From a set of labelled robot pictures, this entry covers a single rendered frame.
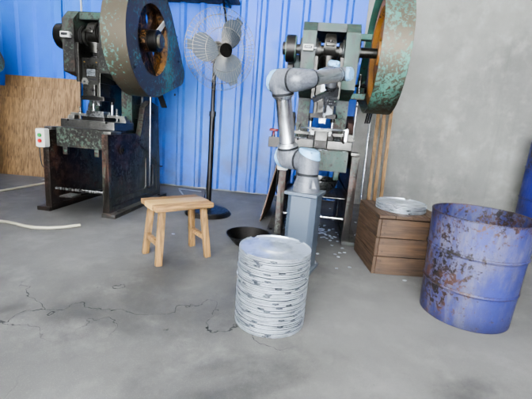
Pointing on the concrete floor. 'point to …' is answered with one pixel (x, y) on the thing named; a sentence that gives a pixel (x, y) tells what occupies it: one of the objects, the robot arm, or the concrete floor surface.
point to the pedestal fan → (202, 40)
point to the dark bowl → (245, 233)
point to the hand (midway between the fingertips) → (323, 115)
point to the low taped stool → (190, 202)
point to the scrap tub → (475, 266)
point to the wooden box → (392, 241)
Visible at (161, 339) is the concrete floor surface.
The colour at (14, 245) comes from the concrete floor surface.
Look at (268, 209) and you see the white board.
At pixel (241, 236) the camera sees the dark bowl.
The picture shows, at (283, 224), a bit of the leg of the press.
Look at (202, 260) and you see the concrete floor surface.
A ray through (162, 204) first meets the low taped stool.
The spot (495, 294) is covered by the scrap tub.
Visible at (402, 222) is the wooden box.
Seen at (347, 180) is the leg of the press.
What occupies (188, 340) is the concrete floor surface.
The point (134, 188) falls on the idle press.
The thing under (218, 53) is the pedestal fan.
